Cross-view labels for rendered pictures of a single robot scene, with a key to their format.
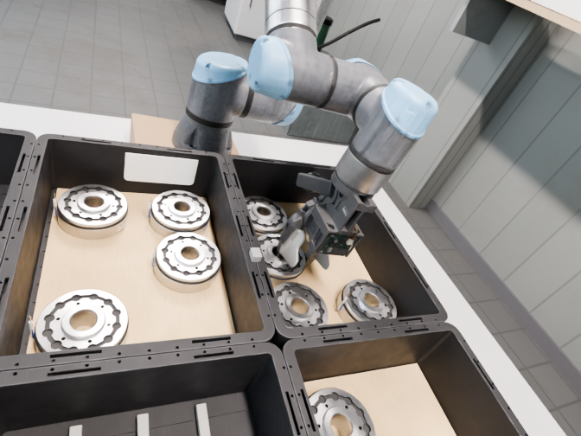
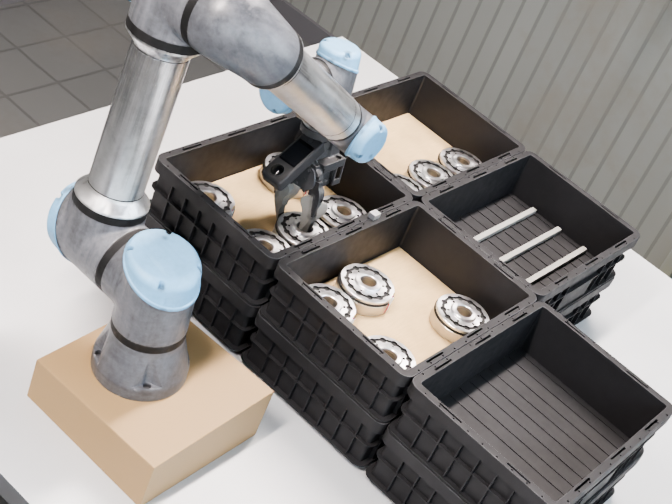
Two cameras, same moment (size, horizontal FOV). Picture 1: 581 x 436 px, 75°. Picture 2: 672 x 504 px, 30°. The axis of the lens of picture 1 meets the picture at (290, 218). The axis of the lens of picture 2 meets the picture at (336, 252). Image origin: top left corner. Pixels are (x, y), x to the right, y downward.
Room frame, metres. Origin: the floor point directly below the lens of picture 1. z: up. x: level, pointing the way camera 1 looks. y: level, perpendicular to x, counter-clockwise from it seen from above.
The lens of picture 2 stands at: (1.34, 1.62, 2.16)
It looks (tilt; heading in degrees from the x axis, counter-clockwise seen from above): 36 degrees down; 241
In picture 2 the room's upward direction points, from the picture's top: 24 degrees clockwise
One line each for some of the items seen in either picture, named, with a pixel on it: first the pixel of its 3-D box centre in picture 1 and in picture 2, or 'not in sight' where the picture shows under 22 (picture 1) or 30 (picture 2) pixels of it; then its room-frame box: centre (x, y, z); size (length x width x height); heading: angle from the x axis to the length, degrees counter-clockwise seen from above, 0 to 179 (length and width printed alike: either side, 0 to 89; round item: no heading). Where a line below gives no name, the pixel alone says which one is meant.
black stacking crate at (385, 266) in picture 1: (313, 252); (279, 204); (0.53, -0.06, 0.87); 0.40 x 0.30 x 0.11; 33
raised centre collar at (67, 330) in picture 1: (83, 321); (463, 312); (0.24, 0.18, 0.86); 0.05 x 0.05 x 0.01
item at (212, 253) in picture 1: (189, 256); (367, 283); (0.41, 0.12, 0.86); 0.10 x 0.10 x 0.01
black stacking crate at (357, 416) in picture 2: not in sight; (378, 350); (0.37, 0.19, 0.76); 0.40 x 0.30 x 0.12; 33
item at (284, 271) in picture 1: (278, 254); (303, 230); (0.49, -0.01, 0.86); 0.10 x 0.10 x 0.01
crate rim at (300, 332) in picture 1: (323, 233); (288, 182); (0.53, -0.06, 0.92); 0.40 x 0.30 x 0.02; 33
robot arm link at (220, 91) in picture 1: (220, 85); (155, 284); (0.84, 0.28, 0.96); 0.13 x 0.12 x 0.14; 122
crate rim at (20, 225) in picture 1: (143, 228); (410, 285); (0.37, 0.19, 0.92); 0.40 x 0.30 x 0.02; 33
